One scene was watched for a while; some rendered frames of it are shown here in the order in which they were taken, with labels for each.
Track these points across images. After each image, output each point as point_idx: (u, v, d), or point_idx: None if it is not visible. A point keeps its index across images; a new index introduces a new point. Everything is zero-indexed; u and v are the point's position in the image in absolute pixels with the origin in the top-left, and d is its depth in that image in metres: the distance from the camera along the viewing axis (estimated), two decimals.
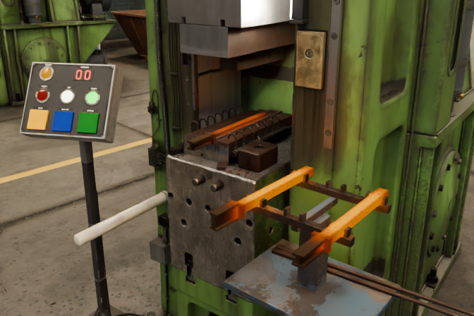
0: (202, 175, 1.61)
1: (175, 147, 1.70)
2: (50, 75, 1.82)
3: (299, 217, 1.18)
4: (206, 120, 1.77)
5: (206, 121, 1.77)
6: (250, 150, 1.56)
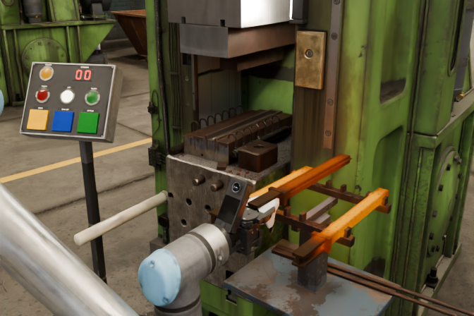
0: (202, 175, 1.61)
1: (175, 147, 1.70)
2: (50, 75, 1.82)
3: (299, 217, 1.18)
4: (206, 120, 1.77)
5: (206, 121, 1.77)
6: (250, 150, 1.56)
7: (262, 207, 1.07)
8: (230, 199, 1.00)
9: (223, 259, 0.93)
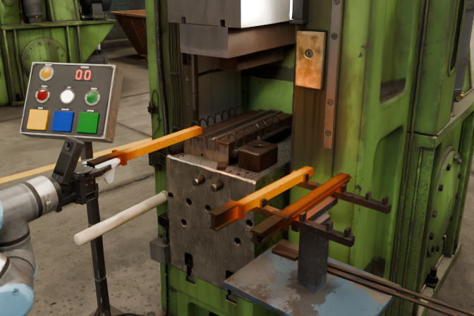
0: (202, 175, 1.61)
1: (175, 147, 1.70)
2: (50, 75, 1.82)
3: (299, 217, 1.18)
4: (206, 120, 1.77)
5: (206, 121, 1.77)
6: (250, 150, 1.56)
7: (99, 165, 1.25)
8: (63, 156, 1.17)
9: (49, 203, 1.11)
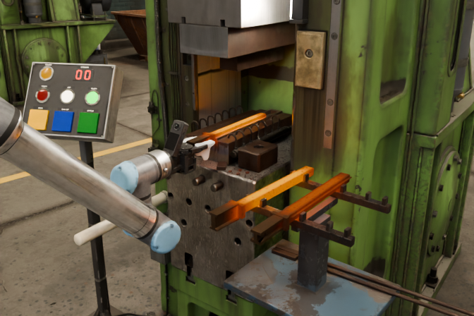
0: (202, 175, 1.61)
1: None
2: (50, 75, 1.82)
3: (299, 217, 1.18)
4: (206, 120, 1.77)
5: (206, 121, 1.77)
6: (250, 150, 1.56)
7: (198, 144, 1.55)
8: (173, 135, 1.48)
9: (166, 170, 1.41)
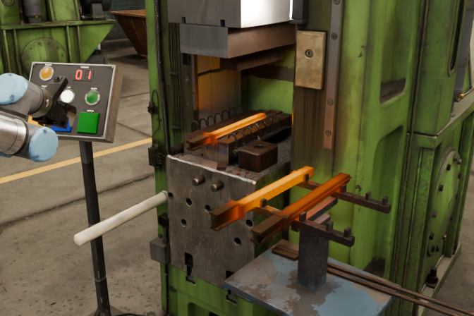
0: (202, 175, 1.61)
1: (175, 147, 1.70)
2: (50, 75, 1.82)
3: (299, 217, 1.18)
4: (206, 120, 1.77)
5: (206, 121, 1.77)
6: (250, 150, 1.56)
7: None
8: (52, 85, 1.52)
9: (49, 101, 1.41)
